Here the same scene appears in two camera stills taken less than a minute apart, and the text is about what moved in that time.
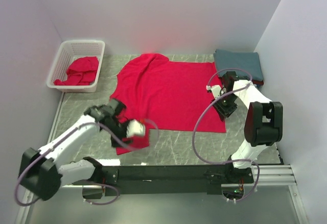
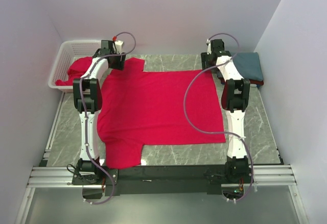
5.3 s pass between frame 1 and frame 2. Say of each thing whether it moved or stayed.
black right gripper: moved
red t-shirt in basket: stayed
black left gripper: moved
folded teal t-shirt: stayed
